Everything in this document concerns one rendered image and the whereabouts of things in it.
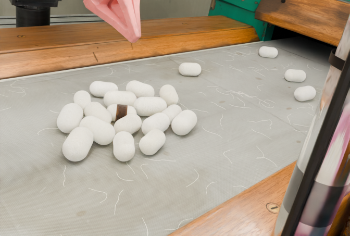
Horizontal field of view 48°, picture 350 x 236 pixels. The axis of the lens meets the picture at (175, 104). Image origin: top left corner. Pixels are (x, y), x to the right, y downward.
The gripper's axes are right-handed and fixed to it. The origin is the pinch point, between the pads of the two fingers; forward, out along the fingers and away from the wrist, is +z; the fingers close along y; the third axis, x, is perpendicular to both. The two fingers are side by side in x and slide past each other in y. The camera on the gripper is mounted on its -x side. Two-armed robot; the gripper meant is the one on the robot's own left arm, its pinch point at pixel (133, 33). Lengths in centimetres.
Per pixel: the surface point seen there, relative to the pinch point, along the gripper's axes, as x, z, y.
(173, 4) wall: 105, -74, 133
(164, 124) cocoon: -1.8, 11.4, -3.0
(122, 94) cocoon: 2.1, 6.0, -3.3
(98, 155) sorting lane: -0.5, 12.0, -10.4
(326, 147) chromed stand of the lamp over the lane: -22.7, 18.3, -14.1
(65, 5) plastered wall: 161, -114, 104
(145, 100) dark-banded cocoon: 0.4, 7.8, -2.1
